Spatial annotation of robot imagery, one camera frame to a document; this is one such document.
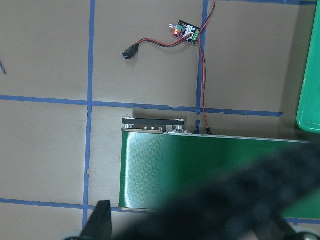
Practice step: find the green conveyor belt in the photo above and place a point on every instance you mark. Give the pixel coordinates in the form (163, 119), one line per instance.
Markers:
(159, 158)

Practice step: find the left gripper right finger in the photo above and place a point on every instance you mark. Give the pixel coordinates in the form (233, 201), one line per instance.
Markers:
(285, 231)

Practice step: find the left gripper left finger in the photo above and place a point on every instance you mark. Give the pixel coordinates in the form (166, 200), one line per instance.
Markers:
(99, 225)

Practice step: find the small controller circuit board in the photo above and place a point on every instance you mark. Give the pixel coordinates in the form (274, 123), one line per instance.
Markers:
(183, 29)

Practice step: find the green plastic tray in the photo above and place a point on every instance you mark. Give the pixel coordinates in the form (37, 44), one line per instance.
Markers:
(308, 113)

